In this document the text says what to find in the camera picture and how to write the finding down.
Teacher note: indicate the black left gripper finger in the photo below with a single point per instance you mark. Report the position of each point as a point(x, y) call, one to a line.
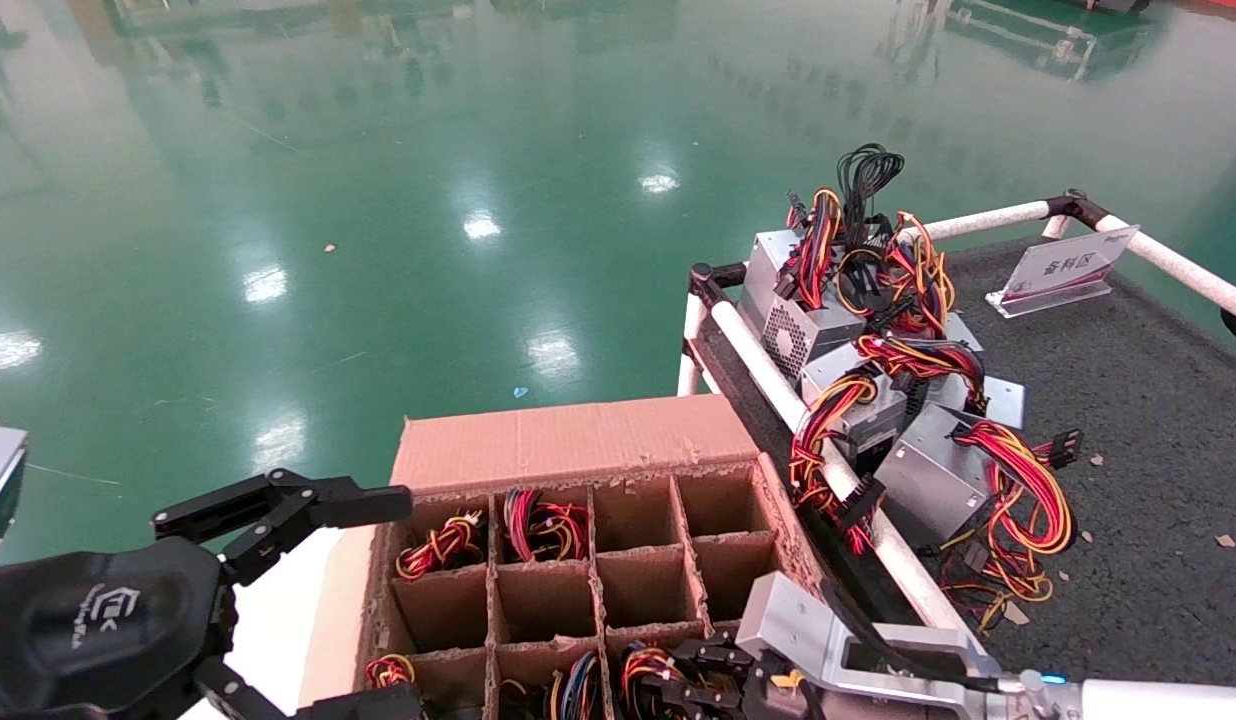
point(278, 712)
point(298, 500)

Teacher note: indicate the black pipe connector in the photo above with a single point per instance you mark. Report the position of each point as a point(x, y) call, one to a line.
point(713, 280)
point(1078, 207)

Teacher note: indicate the white vertical frame pipe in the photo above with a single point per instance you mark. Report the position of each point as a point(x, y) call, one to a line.
point(1055, 228)
point(690, 340)

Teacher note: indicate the clear acrylic sign stand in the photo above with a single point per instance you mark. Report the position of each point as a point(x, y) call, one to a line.
point(1063, 265)

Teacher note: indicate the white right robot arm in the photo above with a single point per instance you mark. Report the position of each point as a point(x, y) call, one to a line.
point(1158, 702)

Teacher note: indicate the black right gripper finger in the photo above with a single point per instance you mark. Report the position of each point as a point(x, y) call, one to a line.
point(713, 705)
point(718, 660)

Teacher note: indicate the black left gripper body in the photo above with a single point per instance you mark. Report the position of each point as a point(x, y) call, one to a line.
point(88, 630)

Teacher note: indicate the silver power supply honeycomb vent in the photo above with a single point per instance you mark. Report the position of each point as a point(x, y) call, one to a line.
point(793, 335)

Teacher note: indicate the cardboard box with dividers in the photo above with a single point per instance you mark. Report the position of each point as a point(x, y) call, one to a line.
point(578, 440)

